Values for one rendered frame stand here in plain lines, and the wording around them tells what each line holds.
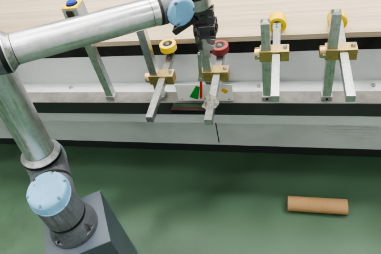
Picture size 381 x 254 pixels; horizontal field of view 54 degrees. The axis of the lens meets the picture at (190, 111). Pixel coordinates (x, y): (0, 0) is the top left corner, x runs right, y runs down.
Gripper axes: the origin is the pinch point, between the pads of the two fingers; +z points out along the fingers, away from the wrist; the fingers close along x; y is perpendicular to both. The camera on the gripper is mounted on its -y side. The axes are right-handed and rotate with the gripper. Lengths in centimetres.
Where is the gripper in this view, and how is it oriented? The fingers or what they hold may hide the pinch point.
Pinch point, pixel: (202, 53)
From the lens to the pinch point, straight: 148.6
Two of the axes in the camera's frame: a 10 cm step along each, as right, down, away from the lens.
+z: 1.8, 7.0, 6.9
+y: 9.7, 0.0, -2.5
